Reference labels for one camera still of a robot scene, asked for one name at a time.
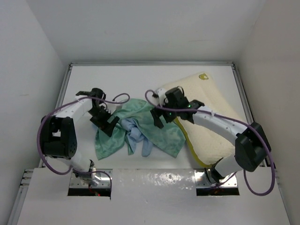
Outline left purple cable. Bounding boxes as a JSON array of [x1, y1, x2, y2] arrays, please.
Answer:
[[36, 93, 131, 195]]

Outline cream pillow with yellow edge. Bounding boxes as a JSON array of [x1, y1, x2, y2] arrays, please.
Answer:
[[155, 72, 242, 168]]

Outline green and blue pillowcase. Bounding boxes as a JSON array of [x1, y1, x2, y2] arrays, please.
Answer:
[[95, 98, 186, 160]]

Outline metal base plate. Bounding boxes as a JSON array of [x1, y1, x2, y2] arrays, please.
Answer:
[[194, 168, 238, 189], [69, 169, 113, 189]]

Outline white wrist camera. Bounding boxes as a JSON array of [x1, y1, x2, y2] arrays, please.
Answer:
[[156, 88, 168, 106], [106, 103, 123, 114]]

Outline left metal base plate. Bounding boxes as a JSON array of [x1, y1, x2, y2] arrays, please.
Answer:
[[69, 169, 113, 189]]

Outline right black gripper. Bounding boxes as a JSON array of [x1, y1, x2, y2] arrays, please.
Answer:
[[150, 99, 179, 128]]

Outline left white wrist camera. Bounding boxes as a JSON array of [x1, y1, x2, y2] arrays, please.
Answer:
[[106, 103, 123, 114]]

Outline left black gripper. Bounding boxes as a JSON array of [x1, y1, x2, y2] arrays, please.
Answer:
[[88, 105, 119, 136]]

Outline white front cover board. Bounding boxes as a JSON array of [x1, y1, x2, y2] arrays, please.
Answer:
[[18, 168, 289, 225]]

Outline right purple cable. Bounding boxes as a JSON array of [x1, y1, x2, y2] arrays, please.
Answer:
[[144, 90, 275, 196]]

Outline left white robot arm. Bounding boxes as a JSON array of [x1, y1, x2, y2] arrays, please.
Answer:
[[37, 88, 123, 184]]

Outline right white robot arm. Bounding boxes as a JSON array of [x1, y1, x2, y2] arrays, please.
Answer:
[[150, 87, 271, 184]]

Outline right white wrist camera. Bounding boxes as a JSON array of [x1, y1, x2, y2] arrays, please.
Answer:
[[156, 88, 168, 106]]

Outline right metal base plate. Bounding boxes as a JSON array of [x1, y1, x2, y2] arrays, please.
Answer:
[[194, 168, 238, 189]]

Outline purple cable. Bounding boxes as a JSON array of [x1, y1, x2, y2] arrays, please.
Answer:
[[36, 93, 131, 195], [144, 90, 275, 196]]

